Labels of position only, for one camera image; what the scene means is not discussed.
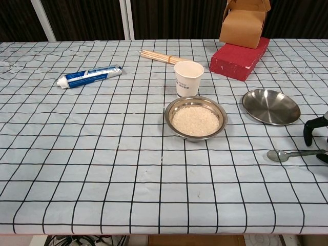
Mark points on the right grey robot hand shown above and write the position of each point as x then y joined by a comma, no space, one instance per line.
308,132

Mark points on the white paper cup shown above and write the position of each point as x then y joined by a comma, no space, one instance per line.
188,79

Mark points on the round steel plate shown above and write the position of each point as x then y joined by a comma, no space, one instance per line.
270,106

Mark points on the red rectangular block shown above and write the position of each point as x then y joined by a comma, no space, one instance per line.
234,62

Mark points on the brown paper takeout box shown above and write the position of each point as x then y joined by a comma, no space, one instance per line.
242,30

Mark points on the small steel bowl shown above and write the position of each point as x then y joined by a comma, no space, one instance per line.
169,115

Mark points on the bundle of wooden sticks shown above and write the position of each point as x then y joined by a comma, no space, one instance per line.
161,57

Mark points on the light blue checkered tablecloth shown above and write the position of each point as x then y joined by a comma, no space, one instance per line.
102,153

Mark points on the blue white toothpaste tube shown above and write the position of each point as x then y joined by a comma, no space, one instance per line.
87,76

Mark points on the white partition post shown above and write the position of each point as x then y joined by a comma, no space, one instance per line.
127,20
44,23

